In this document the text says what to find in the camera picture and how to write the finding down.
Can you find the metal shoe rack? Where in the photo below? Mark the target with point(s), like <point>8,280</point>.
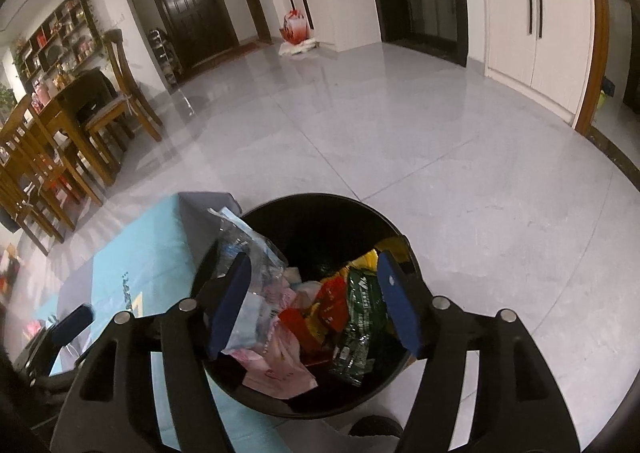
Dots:
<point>167,55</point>

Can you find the yellow packet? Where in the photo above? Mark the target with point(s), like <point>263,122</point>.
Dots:
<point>372,258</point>

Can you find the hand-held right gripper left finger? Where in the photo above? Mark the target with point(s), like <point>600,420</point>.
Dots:
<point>232,305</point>

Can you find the pink plastic bag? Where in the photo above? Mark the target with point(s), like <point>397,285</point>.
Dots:
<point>282,373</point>

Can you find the wooden door frame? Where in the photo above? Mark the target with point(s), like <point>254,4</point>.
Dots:
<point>595,43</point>

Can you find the white cloth on floor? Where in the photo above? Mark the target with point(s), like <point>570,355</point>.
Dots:
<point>297,48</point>

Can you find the clear plastic wrapper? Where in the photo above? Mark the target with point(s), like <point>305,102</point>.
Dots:
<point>255,253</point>

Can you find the wooden dining chair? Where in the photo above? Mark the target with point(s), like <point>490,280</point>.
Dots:
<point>55,168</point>
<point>25,203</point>

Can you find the light blue wrapper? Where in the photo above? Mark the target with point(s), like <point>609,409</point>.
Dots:
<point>252,325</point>

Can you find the wooden dining table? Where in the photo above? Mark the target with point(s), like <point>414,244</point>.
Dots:
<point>55,105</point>

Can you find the wooden display shelf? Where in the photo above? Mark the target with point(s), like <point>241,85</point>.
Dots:
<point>60,38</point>

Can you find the small yellow bin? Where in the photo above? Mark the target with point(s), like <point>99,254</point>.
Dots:
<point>606,95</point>

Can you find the green snack packet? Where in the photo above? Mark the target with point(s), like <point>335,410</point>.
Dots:
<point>362,323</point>

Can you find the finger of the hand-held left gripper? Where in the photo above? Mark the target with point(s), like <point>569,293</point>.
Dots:
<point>72,325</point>

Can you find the wooden chair with grey cushion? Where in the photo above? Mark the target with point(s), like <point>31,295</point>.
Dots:
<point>122,98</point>

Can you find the black trash bin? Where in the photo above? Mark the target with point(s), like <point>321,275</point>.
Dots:
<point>320,233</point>

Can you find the dark rounded object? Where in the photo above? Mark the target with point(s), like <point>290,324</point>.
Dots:
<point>375,428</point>

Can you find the red gift bag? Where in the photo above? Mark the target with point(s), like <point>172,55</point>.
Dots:
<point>295,28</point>

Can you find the blue and grey patterned mat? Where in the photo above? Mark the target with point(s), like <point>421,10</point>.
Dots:
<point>140,263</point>

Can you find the black jacket on chair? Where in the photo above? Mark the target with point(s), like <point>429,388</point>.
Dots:
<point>90,95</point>

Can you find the dark brown door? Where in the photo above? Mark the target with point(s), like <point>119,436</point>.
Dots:
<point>192,8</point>

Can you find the red snack packet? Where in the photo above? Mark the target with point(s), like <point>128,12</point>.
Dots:
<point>327,305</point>

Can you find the white tissue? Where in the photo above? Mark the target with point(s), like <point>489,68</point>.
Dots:
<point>292,275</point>

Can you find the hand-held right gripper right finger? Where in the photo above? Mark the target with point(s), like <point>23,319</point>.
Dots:
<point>397,305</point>

